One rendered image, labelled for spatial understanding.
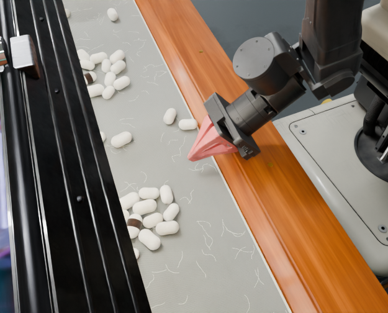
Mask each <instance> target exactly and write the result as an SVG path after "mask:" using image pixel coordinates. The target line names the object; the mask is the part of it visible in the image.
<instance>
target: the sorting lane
mask: <svg viewBox="0 0 388 313"><path fill-rule="evenodd" d="M62 1H63V5H64V8H65V9H68V10H69V11H70V12H71V14H70V16H69V17H67V18H68V22H69V25H70V29H71V33H72V36H73V40H74V44H75V46H76V50H77V51H78V50H79V49H83V50H84V51H85V52H86V53H88V54H89V56H91V55H92V54H96V53H100V52H104V53H106V54H107V59H108V60H110V56H111V55H112V54H113V53H115V52H116V51H117V50H122V51H123V52H124V53H125V57H124V59H123V60H122V61H124V62H125V64H126V66H125V69H124V70H122V71H121V72H120V73H119V74H116V75H115V77H116V78H115V80H117V79H119V78H121V77H123V76H127V77H129V78H130V84H129V85H128V86H126V87H125V88H123V89H121V90H116V89H115V92H114V94H113V95H112V96H111V98H110V99H104V98H103V97H102V95H99V96H94V97H92V98H91V102H92V106H93V109H94V113H95V116H96V120H97V124H98V126H99V130H100V132H104V133H105V135H106V139H105V141H104V142H103V144H104V148H105V150H106V154H107V158H108V161H109V165H110V168H111V172H112V175H113V179H114V183H115V186H116V189H117V193H118V195H119V199H120V198H122V197H124V196H126V195H128V194H129V193H132V192H135V193H137V194H138V195H139V190H140V189H142V188H157V189H158V190H159V191H160V188H161V187H162V186H164V185H168V186H169V187H170V188H171V191H172V194H173V201H172V203H171V204H177V205H178V206H179V212H178V214H177V215H176V217H175V218H174V219H173V221H176V222H177V223H178V224H179V230H178V231H177V232H176V233H175V234H168V235H159V234H158V233H157V232H156V226H154V227H152V228H149V229H148V228H146V227H144V225H143V220H144V218H145V217H147V216H149V215H152V214H154V213H160V214H161V215H162V216H163V213H164V212H165V210H167V208H168V207H169V206H170V205H171V204H164V203H163V202H162V200H161V195H159V197H158V198H156V199H154V201H155V202H156V204H157V207H156V209H155V211H153V212H150V213H147V214H144V215H141V217H142V227H141V230H143V229H148V230H150V231H151V232H152V233H153V234H155V235H156V236H157V237H158V238H159V239H160V242H161V244H160V247H159V248H158V249H156V250H150V249H149V248H148V247H147V246H146V245H145V244H143V243H142V242H141V241H140V240H139V238H138V236H137V237H136V238H131V241H132V245H133V247H134V248H136V249H137V250H138V251H139V253H140V254H139V257H138V258H137V262H138V266H139V269H140V273H141V276H142V280H143V283H144V287H145V291H146V293H147V297H148V301H149V304H150V308H151V312H152V313H292V312H291V310H290V308H289V306H288V304H287V302H286V300H285V298H284V296H283V295H282V292H281V290H280V289H279V286H278V285H277V282H276V280H275V279H274V276H273V274H272V272H271V270H270V269H269V266H268V264H267V262H266V260H265V259H264V256H263V254H262V252H261V250H260V249H259V246H258V244H257V243H256V240H255V238H254V236H253V234H252V233H251V230H250V228H249V227H248V225H247V223H246V221H245V219H244V217H243V215H242V213H241V211H240V209H239V207H238V205H237V203H236V201H235V199H234V197H233V195H232V193H231V191H230V189H229V187H228V185H227V183H226V181H225V179H224V177H223V175H222V173H221V171H220V169H219V167H218V165H217V163H216V161H215V159H214V157H213V156H210V157H207V158H204V159H201V160H198V161H194V162H192V161H190V160H188V158H187V156H188V154H189V152H190V150H191V148H192V146H193V145H194V142H195V141H196V138H197V135H198V133H199V128H198V126H197V127H196V128H195V129H190V130H182V129H180V128H179V121H180V120H183V119H194V118H193V116H192V114H191V112H190V110H189V108H188V106H187V104H186V102H185V100H184V98H183V95H182V94H181V92H180V90H179V88H178V85H177V84H176V82H175V80H174V78H173V76H172V74H171V72H170V70H169V68H168V66H167V64H166V62H165V60H164V58H163V56H162V54H161V52H160V50H159V48H158V46H157V44H156V42H155V40H154V38H153V36H152V34H151V32H150V30H149V28H148V26H147V24H146V22H145V20H144V18H143V16H142V14H141V12H140V10H139V8H138V6H137V5H136V3H135V1H134V0H62ZM110 8H113V9H115V11H116V13H117V15H118V19H117V20H115V21H112V20H110V18H109V16H108V14H107V11H108V9H110ZM170 108H173V109H175V110H176V113H177V114H176V117H175V119H174V122H173V123H172V124H166V123H165V122H164V120H163V118H164V116H165V114H166V111H167V110H168V109H170ZM122 132H129V133H131V135H132V140H131V141H130V142H129V143H127V144H125V145H123V146H121V147H119V148H116V147H114V146H112V144H111V139H112V138H113V137H114V136H116V135H118V134H121V133H122ZM141 230H140V231H141Z"/></svg>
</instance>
